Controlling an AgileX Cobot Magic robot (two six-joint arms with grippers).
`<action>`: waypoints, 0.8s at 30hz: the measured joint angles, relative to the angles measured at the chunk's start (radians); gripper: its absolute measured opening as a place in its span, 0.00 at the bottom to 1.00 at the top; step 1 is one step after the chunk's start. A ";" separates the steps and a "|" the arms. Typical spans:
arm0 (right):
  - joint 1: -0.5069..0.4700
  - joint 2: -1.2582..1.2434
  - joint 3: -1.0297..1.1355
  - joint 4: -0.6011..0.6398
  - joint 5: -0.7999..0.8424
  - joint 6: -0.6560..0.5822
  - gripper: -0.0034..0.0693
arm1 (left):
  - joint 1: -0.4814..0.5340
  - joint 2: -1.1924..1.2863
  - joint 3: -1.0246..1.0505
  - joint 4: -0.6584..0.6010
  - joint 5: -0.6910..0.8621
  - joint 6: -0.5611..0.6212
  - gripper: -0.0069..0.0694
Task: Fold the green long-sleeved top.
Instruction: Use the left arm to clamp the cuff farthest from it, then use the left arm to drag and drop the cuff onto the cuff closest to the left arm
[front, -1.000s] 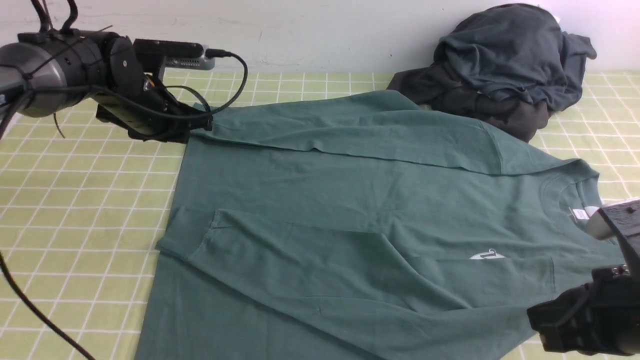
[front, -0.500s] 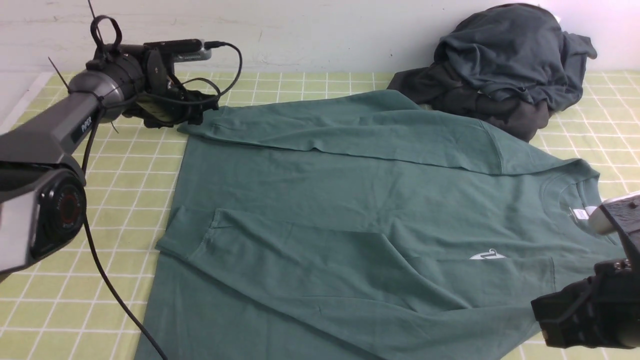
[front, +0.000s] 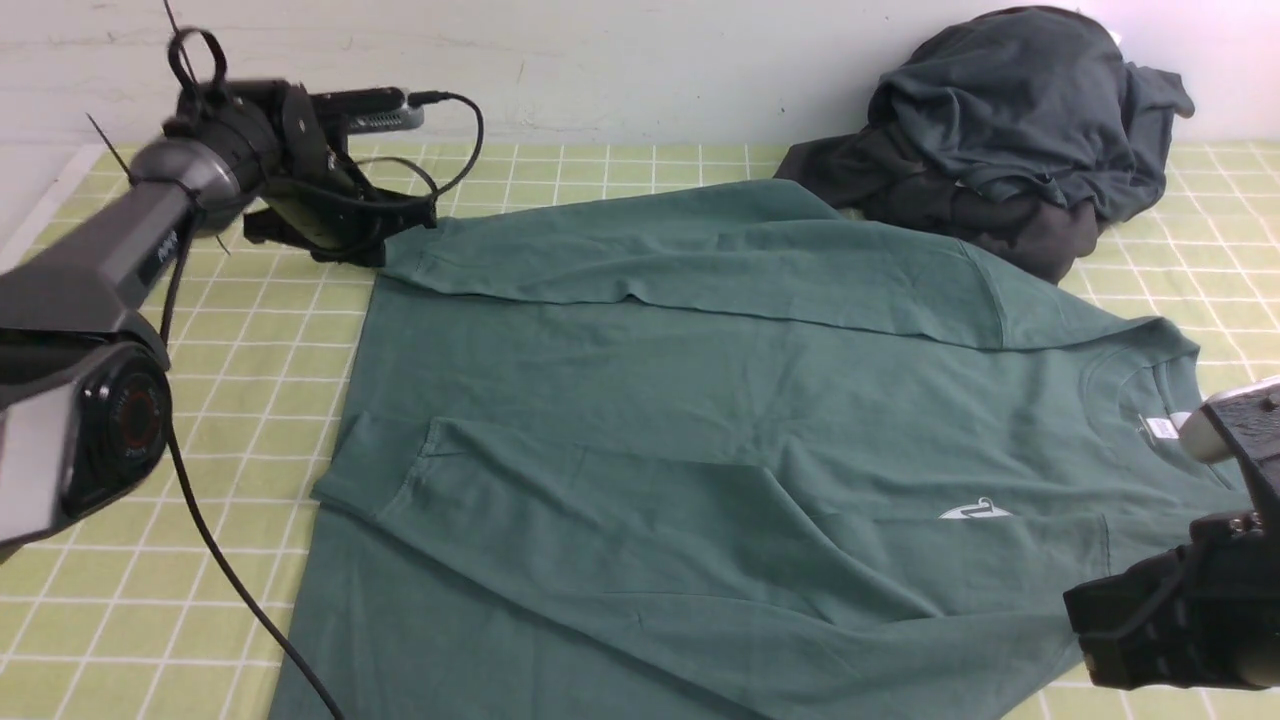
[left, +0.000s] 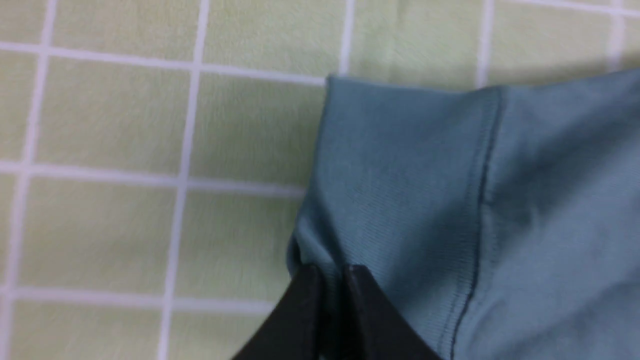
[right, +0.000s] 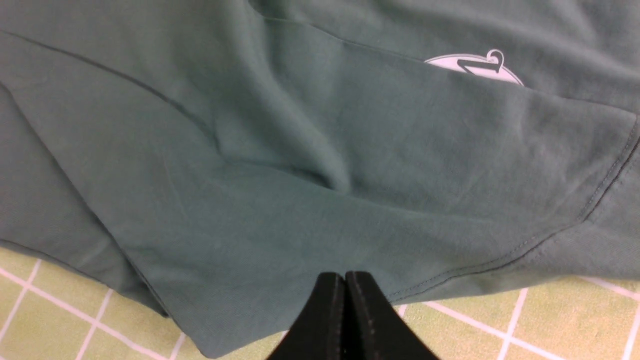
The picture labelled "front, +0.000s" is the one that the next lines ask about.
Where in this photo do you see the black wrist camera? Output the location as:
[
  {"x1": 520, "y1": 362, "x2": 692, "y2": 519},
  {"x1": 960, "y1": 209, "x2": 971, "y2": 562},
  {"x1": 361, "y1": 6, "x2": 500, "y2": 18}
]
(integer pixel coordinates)
[{"x1": 310, "y1": 87, "x2": 424, "y2": 135}]

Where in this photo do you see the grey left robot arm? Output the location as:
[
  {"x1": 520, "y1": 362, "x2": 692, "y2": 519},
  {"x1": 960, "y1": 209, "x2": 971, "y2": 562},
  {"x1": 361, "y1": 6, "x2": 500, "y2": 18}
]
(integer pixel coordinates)
[{"x1": 1, "y1": 79, "x2": 444, "y2": 557}]

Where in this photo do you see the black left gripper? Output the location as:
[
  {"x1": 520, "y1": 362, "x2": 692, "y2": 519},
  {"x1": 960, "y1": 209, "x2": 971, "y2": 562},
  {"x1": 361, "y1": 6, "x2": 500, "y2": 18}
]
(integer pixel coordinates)
[{"x1": 163, "y1": 79, "x2": 438, "y2": 266}]

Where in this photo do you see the green long sleeve shirt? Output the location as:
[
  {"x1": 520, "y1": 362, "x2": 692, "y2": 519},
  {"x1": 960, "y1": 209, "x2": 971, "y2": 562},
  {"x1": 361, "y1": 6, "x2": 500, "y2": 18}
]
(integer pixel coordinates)
[{"x1": 291, "y1": 179, "x2": 1247, "y2": 719}]

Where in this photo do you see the dark brown crumpled garment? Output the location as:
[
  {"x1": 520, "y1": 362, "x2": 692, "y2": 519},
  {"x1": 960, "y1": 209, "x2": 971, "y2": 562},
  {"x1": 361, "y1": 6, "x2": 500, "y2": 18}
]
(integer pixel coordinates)
[{"x1": 774, "y1": 123, "x2": 1102, "y2": 284}]

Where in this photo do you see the black cable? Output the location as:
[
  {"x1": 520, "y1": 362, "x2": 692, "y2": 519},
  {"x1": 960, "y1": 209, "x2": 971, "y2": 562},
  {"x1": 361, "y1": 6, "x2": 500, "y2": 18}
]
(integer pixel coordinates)
[{"x1": 160, "y1": 90, "x2": 486, "y2": 720}]

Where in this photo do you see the dark grey crumpled garment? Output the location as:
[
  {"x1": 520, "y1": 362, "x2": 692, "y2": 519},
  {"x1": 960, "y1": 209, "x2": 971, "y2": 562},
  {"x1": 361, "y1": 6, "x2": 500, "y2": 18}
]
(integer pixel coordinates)
[{"x1": 867, "y1": 6, "x2": 1196, "y2": 225}]

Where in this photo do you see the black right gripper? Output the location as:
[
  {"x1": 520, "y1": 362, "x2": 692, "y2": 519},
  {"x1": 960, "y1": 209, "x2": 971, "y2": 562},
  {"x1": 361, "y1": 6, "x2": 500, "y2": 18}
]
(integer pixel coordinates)
[{"x1": 1062, "y1": 386, "x2": 1279, "y2": 691}]

